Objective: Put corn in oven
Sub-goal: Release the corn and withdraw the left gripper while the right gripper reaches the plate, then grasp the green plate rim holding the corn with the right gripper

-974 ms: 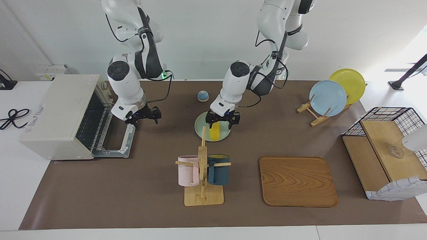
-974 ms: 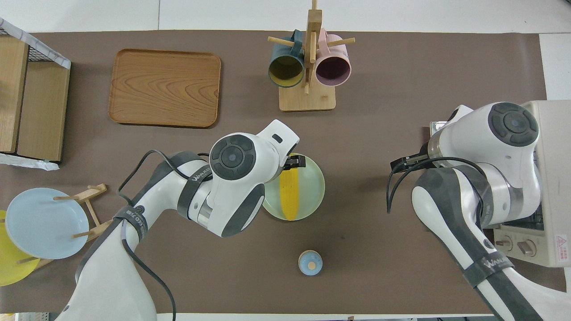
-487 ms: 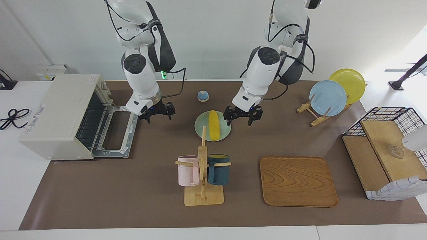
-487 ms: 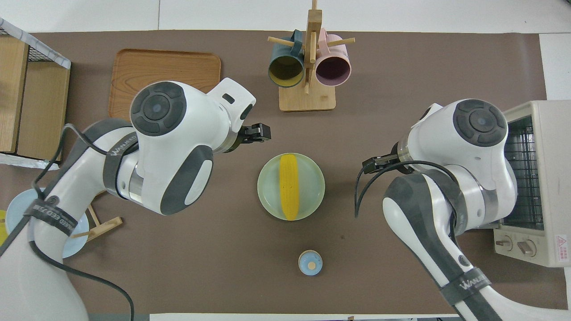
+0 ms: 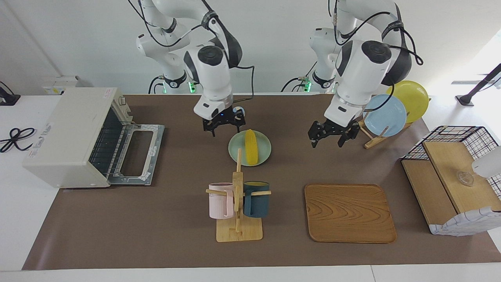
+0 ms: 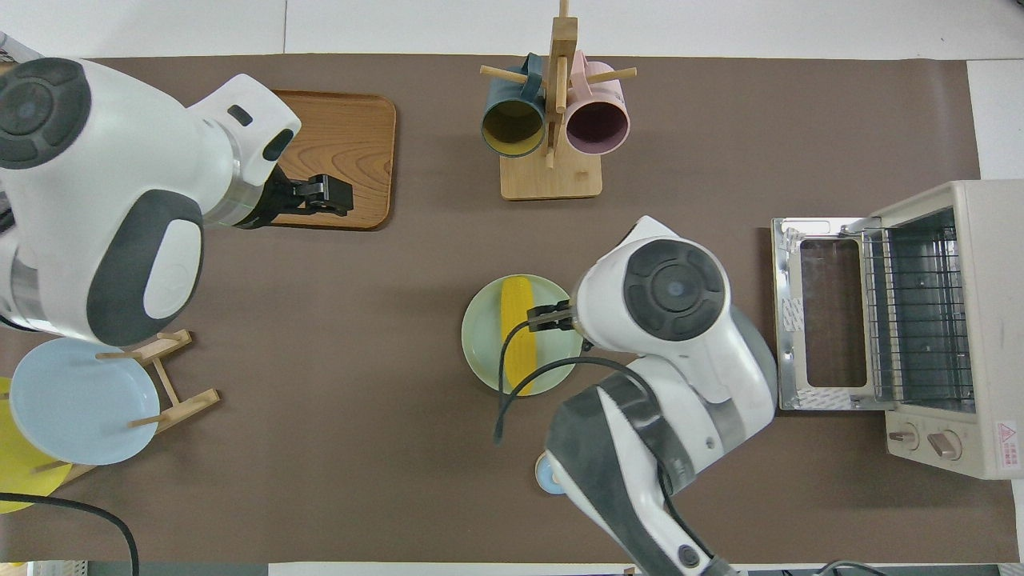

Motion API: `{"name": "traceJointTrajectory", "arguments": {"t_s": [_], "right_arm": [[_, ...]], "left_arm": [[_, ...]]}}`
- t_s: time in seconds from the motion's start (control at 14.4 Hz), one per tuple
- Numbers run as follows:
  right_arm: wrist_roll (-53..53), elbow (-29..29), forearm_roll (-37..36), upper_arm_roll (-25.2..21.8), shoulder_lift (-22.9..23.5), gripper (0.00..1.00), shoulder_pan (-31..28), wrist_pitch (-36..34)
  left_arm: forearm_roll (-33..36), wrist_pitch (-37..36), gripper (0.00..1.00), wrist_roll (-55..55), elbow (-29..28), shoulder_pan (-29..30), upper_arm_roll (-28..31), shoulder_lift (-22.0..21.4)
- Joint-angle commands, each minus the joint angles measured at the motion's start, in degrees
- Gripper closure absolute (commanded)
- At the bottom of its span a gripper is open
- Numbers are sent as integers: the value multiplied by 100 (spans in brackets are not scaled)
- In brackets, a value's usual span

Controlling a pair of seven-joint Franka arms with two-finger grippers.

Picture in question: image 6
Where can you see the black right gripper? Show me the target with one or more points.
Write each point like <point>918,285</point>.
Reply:
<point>565,316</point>

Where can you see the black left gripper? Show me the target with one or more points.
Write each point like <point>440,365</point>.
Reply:
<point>284,200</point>

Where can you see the yellow corn cob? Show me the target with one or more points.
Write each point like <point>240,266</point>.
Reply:
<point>516,344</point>

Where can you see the pale green plate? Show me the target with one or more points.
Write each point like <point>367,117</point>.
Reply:
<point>480,336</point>

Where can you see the oven door with glass window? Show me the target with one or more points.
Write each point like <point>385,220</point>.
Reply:
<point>788,320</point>

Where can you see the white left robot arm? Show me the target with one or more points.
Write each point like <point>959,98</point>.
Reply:
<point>104,184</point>

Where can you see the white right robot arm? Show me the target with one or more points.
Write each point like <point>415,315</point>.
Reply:
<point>672,288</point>

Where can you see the oven control knob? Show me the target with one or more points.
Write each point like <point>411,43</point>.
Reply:
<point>904,438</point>
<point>946,445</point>

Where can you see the cream toaster oven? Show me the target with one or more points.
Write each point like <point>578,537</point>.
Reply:
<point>992,320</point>

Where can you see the brown wooden tray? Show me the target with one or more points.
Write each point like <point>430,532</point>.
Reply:
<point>352,136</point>

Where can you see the wooden mug tree rack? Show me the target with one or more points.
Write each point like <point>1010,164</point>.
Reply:
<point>552,180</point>

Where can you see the dark blue mug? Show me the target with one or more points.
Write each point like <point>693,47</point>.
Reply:
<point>512,128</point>

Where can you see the pink mug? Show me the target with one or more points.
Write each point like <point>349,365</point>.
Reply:
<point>596,128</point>

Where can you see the brown table mat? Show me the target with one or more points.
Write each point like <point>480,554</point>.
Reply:
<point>360,400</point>

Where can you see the wooden plate rack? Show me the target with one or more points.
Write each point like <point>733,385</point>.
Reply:
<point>188,406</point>

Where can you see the light blue plate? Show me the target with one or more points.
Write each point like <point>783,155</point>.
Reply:
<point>80,408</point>

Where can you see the yellow plate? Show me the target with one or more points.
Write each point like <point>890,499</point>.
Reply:
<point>24,484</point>

